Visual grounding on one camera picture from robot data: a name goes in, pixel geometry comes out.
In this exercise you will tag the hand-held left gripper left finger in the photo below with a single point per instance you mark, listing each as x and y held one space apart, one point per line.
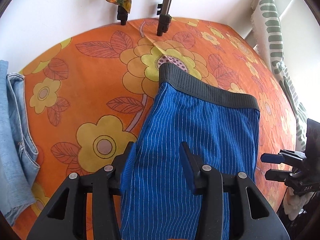
130 158

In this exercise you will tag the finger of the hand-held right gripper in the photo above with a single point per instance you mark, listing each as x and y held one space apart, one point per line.
272 158
276 175

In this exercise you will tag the blue striped pants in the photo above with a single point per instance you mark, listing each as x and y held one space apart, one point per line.
190 140

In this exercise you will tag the grey tripod leg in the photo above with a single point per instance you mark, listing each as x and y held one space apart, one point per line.
165 7

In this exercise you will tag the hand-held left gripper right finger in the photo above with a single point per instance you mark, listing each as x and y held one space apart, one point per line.
188 166

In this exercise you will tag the white green patterned cloth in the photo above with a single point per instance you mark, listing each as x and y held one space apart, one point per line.
277 50

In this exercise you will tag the orange floral bedsheet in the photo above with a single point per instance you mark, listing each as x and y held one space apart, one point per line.
100 92

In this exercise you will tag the light blue denim jeans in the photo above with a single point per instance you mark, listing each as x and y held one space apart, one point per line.
15 140

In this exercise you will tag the white crumpled cloth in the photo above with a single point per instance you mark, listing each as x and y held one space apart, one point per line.
296 205

